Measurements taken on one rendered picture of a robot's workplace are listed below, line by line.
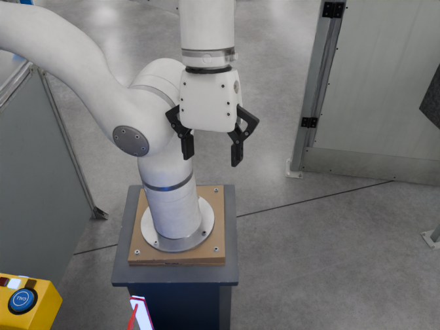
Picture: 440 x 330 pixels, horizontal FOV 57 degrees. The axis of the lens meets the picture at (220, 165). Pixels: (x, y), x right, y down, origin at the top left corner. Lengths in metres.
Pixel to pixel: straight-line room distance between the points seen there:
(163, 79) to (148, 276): 0.48
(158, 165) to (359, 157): 1.73
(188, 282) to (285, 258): 1.18
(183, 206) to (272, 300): 1.16
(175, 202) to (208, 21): 0.44
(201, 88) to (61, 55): 0.27
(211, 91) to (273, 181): 1.81
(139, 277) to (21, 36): 0.58
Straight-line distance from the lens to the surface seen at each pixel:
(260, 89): 3.10
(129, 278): 1.02
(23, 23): 0.80
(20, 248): 1.75
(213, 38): 0.62
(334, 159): 2.43
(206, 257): 0.98
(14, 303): 0.90
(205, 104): 0.66
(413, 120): 2.29
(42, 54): 0.80
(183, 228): 0.98
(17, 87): 1.60
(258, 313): 1.98
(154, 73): 0.79
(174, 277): 1.01
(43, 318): 0.92
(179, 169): 0.85
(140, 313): 0.74
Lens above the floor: 1.82
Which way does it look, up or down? 47 degrees down
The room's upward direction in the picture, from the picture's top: straight up
